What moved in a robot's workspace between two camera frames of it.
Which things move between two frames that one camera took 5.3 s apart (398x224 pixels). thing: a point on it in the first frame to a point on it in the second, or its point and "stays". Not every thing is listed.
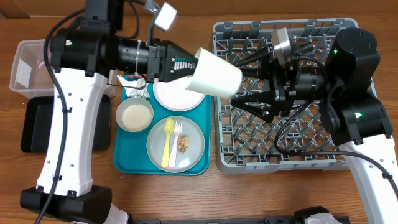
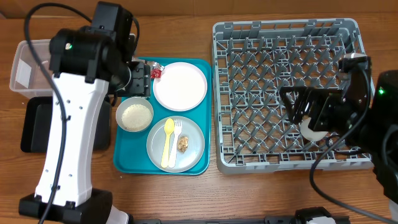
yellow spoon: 169,124 stays
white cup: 214,74 to 308,133
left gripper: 163,70 to 142,82
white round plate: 173,95 stays
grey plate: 175,144 stays
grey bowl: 134,114 stays
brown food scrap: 183,144 stays
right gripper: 280,83 to 324,98
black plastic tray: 38,122 stays
